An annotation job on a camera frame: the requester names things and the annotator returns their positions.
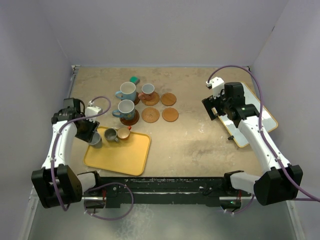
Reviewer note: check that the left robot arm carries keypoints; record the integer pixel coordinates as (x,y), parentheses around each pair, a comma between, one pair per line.
(55,183)

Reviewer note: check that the orange wooden coaster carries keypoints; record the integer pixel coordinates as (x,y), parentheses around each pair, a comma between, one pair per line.
(170,114)
(168,99)

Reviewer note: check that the small brown cup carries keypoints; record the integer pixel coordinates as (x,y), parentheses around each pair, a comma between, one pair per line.
(123,133)

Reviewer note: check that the whiteboard with yellow frame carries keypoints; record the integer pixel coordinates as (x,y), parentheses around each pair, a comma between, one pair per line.
(269,123)

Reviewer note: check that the pink cup orange handle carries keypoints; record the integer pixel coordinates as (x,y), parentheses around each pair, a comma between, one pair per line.
(147,92)

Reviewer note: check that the dark brown wooden coaster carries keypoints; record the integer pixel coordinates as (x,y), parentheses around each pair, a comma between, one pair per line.
(137,99)
(131,121)

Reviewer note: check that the yellow plastic tray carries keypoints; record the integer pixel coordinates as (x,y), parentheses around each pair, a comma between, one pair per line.
(126,157)

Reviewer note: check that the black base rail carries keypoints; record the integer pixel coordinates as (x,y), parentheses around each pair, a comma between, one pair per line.
(113,191)

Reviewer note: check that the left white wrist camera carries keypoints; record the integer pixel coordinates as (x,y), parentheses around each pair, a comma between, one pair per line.
(92,111)

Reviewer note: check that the woven light brown coaster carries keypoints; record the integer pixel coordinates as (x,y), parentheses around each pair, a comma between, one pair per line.
(153,101)
(150,115)

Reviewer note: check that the green whiteboard eraser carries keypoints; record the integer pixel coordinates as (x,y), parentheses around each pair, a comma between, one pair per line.
(135,80)

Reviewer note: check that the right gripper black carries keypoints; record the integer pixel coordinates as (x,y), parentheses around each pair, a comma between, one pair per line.
(210,103)

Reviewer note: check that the large light blue mug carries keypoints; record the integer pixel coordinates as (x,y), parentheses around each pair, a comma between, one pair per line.
(127,92)

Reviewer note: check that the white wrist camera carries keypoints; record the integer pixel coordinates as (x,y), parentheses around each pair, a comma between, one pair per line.
(216,84)
(92,111)

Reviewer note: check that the grey mug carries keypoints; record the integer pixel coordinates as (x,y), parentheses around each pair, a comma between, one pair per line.
(96,141)

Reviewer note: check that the blue floral mug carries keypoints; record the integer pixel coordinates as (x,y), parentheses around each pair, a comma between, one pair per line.
(125,110)

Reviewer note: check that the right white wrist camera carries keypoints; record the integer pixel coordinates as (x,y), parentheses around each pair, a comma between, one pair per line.
(216,84)

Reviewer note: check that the small olive grey cup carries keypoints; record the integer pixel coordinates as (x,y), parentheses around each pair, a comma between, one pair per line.
(111,135)

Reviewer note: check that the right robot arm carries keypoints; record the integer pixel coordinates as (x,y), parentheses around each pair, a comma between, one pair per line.
(241,113)

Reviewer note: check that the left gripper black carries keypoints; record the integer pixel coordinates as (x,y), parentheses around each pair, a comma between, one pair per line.
(87,136)

